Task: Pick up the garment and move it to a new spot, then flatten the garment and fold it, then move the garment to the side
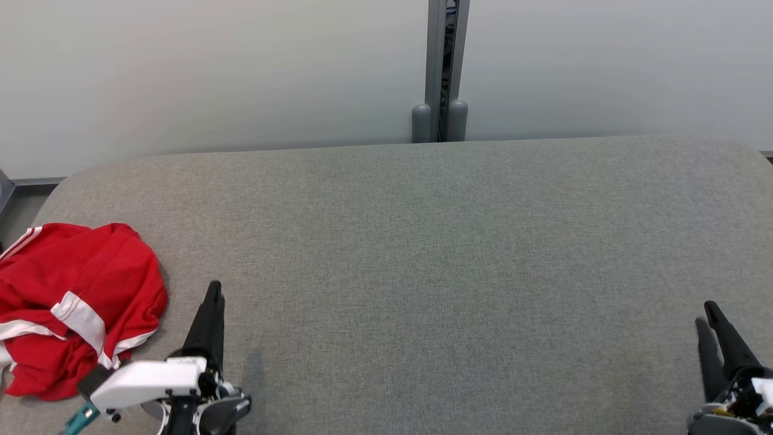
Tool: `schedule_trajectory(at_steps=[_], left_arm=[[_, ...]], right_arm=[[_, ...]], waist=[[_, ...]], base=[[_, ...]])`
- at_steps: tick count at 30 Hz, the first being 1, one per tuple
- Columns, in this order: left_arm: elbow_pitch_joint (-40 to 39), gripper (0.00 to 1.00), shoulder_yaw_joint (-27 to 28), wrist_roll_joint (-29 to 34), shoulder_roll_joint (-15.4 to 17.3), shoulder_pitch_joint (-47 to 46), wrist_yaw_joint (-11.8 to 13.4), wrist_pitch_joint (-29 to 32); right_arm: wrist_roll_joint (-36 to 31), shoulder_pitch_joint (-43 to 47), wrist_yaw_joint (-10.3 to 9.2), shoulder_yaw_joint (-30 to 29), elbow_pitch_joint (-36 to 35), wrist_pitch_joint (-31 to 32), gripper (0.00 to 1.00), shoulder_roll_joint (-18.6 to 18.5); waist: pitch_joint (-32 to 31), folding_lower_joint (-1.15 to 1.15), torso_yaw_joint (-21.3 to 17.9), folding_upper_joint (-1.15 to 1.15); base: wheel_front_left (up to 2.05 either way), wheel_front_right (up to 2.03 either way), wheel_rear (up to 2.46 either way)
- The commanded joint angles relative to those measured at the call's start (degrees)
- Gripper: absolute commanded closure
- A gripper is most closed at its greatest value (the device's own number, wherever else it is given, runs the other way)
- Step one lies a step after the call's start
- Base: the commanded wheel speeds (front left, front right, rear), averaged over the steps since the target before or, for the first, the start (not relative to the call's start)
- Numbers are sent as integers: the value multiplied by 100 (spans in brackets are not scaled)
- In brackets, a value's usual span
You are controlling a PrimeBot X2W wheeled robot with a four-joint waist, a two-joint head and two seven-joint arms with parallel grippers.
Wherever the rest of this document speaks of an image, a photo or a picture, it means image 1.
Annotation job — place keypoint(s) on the grey metal partition post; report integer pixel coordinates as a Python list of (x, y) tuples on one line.
[(435, 66)]

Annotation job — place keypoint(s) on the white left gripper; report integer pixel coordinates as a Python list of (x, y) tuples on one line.
[(151, 380)]

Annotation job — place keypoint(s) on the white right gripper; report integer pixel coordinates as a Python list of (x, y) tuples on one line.
[(743, 411)]

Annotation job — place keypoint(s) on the teal left camera connector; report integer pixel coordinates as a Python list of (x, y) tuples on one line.
[(78, 418)]

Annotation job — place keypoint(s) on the red white-trimmed garment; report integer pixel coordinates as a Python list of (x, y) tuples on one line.
[(115, 266)]

